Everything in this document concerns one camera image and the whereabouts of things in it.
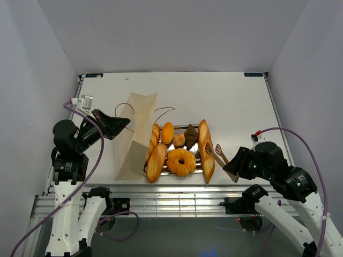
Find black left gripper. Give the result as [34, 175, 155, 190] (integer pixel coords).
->
[76, 109, 130, 152]

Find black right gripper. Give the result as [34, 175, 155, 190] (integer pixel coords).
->
[222, 146, 272, 180]

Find metal tongs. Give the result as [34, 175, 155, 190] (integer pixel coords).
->
[205, 143, 239, 183]

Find beige paper bag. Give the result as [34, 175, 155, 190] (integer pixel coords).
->
[114, 93, 174, 181]

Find long baguette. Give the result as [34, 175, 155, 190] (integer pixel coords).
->
[198, 119, 215, 184]

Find short loaf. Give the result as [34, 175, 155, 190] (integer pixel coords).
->
[146, 143, 167, 183]

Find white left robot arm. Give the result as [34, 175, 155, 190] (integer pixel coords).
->
[45, 109, 130, 256]

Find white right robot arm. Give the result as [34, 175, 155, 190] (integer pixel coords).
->
[223, 141, 342, 256]

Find twisted loaf back left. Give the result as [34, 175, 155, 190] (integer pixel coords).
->
[145, 124, 160, 166]

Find blue label left corner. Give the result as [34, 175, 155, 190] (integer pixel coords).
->
[85, 73, 103, 78]

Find blue label corner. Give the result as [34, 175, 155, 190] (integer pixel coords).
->
[244, 72, 263, 77]
[85, 73, 103, 78]

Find brown chocolate croissant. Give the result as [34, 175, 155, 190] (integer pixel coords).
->
[184, 124, 198, 149]

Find orange oval bun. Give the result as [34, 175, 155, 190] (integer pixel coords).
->
[161, 122, 174, 145]

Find small round bun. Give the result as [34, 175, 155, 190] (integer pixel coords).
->
[173, 133, 185, 147]

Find blue label right corner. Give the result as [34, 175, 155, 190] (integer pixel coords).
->
[244, 72, 263, 77]

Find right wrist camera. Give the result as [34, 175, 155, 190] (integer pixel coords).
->
[250, 130, 266, 143]

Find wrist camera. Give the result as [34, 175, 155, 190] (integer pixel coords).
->
[70, 95, 94, 118]
[250, 130, 266, 143]

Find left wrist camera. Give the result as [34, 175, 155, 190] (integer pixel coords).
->
[70, 95, 94, 118]

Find ring shaped bread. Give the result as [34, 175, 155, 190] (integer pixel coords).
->
[166, 148, 196, 177]

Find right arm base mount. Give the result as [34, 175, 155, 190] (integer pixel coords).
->
[219, 197, 272, 233]

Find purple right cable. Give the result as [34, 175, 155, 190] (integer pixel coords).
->
[258, 127, 330, 257]

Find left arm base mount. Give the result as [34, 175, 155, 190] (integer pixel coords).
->
[96, 198, 131, 233]

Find aluminium frame rail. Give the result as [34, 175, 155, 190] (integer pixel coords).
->
[31, 184, 322, 219]

